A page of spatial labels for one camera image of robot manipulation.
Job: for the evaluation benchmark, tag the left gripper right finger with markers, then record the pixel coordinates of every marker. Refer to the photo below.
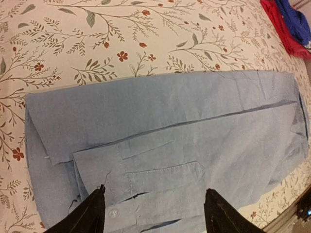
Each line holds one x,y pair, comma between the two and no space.
222,217

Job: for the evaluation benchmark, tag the folded pink garment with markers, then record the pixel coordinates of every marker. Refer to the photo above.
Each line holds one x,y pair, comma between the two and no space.
290,44

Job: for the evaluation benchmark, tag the light blue shirt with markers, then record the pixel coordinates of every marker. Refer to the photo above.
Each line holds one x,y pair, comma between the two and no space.
158,143

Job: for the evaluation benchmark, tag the blue printed t-shirt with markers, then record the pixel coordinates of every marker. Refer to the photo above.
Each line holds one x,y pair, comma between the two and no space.
296,23

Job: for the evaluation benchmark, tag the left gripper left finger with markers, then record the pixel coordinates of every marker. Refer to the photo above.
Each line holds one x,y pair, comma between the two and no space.
88,217

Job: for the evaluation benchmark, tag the floral table mat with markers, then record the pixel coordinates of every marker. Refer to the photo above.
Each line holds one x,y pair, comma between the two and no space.
58,43

